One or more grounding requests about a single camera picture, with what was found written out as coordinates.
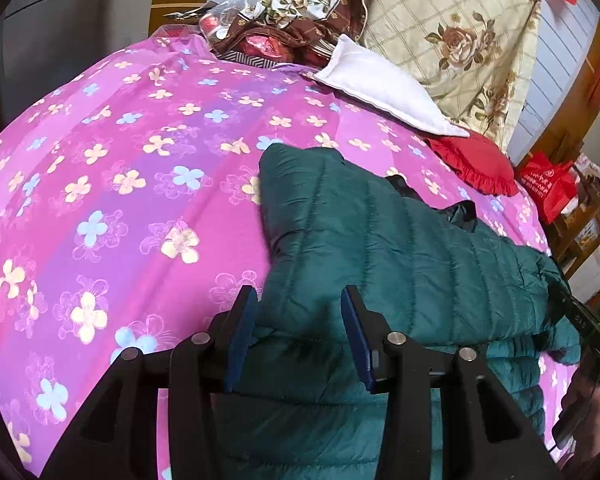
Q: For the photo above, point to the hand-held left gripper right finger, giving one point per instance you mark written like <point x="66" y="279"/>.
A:
<point x="355" y="340"/>

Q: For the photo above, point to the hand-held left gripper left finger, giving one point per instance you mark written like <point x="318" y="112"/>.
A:
<point x="240" y="340"/>

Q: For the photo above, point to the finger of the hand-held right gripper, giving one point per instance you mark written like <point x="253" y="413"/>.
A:
<point x="582" y="317"/>

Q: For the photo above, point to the dark green puffer jacket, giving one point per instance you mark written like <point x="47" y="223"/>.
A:
<point x="380" y="260"/>

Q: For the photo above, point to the wooden chair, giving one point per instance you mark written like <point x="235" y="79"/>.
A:
<point x="587" y="220"/>

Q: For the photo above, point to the red shopping bag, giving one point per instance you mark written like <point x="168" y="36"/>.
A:
<point x="545" y="185"/>

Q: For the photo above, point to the red ruffled cushion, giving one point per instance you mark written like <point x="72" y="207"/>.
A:
<point x="475" y="162"/>

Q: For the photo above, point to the pink floral bedsheet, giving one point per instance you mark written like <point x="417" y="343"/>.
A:
<point x="130" y="160"/>

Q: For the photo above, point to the white pillow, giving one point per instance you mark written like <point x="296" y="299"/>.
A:
<point x="375" y="85"/>

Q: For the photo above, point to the red foil wrapped packet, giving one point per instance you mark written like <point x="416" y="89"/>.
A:
<point x="265" y="46"/>

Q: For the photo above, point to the beige floral quilt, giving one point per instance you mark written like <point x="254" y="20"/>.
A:
<point x="455" y="35"/>

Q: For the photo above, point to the brown floral quilt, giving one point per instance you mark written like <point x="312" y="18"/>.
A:
<point x="300" y="25"/>

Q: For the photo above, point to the clear plastic bag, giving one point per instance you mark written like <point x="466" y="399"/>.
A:
<point x="225" y="15"/>

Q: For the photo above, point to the brown wooden frame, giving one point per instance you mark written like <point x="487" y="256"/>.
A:
<point x="555" y="125"/>

